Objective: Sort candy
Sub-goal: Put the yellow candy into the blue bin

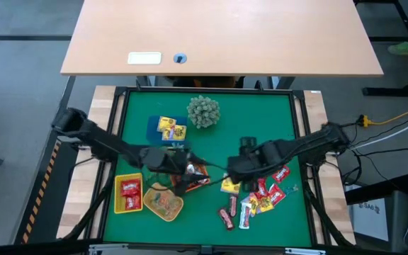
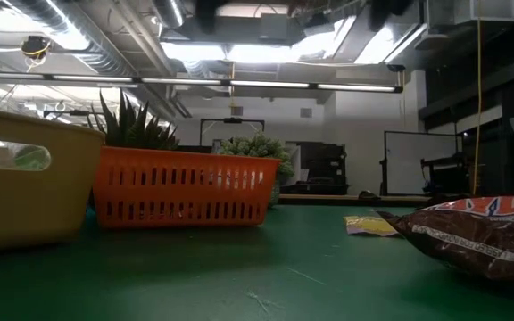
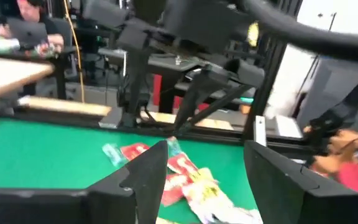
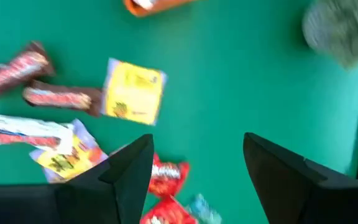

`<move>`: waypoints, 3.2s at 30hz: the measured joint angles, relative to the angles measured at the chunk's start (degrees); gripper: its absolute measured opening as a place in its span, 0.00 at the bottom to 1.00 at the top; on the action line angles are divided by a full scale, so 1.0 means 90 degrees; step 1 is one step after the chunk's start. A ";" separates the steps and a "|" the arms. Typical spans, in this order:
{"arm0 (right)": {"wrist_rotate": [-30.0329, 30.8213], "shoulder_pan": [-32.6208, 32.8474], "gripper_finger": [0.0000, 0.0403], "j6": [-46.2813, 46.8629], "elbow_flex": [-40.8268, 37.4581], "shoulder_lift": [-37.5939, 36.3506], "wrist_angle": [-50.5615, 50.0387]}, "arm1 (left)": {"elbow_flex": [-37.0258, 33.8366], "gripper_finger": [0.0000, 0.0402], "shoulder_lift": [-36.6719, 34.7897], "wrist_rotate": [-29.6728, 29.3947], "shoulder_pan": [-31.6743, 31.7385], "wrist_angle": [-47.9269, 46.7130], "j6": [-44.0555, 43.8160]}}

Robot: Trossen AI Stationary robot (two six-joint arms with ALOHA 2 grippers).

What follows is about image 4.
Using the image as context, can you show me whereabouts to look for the small red candy pack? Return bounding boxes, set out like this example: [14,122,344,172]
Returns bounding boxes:
[147,152,191,198]
[139,195,198,224]

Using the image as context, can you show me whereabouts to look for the potted pale clustered succulent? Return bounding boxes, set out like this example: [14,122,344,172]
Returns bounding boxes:
[301,0,358,69]

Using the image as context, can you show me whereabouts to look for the clear teal candy wrapper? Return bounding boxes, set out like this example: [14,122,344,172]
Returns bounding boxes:
[186,193,223,224]

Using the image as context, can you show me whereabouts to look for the brown peanut candy bar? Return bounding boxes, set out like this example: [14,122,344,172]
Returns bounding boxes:
[0,40,55,100]
[22,80,104,118]

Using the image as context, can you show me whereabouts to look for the yellow sour candy pack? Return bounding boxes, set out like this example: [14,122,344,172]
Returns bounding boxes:
[101,57,167,127]
[29,118,110,184]

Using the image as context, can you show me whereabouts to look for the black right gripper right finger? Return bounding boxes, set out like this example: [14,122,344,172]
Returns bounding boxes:
[242,132,358,224]

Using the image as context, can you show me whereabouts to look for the orange slotted plastic basket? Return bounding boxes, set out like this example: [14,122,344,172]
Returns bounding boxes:
[122,0,198,18]

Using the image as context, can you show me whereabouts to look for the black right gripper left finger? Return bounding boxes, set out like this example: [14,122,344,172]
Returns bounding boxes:
[0,133,155,224]

